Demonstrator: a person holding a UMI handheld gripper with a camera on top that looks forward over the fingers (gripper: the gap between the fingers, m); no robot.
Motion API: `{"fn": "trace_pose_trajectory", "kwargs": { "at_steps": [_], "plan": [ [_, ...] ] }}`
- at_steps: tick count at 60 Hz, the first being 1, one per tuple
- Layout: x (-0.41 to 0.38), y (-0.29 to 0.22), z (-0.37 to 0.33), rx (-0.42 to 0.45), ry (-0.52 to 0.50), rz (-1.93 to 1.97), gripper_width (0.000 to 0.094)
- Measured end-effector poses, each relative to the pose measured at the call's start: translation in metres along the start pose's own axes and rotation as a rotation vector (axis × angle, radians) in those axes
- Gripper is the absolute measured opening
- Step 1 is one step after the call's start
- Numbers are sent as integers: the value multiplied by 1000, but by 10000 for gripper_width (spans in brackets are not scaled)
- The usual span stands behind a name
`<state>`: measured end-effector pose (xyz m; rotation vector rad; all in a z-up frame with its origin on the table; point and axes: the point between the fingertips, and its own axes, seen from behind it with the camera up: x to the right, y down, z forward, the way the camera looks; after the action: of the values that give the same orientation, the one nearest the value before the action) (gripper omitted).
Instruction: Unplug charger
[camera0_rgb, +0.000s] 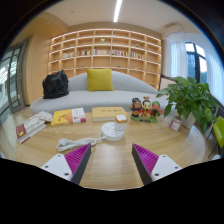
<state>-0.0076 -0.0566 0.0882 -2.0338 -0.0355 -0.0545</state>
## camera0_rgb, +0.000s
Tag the green potted plant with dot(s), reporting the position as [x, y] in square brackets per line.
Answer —
[190, 96]

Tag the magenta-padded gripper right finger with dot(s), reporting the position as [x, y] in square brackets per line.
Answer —
[165, 165]

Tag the long ceiling light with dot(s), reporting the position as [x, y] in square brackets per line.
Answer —
[117, 10]

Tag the glass door with grey frame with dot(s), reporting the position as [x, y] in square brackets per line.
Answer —
[15, 80]

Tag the grey curved sofa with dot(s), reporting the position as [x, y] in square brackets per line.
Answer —
[100, 98]

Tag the green chair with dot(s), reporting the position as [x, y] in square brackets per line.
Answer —
[219, 131]

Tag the yellow cushion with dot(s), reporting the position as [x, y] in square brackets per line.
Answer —
[100, 80]

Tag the wooden wall shelf unit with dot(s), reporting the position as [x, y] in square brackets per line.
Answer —
[103, 50]

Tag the white air conditioner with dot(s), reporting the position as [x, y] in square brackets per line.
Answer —
[173, 30]

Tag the black bag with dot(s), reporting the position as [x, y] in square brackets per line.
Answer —
[55, 85]

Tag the round white power strip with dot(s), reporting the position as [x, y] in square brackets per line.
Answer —
[108, 132]

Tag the white sheer curtain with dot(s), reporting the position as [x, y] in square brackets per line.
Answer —
[178, 60]
[215, 75]

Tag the three-character painted figurine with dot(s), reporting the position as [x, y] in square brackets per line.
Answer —
[146, 109]

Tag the large yellow book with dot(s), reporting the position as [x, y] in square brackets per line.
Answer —
[108, 113]

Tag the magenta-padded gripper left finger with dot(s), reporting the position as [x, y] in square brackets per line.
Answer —
[56, 165]

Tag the yellow and white book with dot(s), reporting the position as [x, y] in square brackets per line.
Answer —
[65, 117]

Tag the dark-framed window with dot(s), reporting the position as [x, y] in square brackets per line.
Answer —
[196, 65]

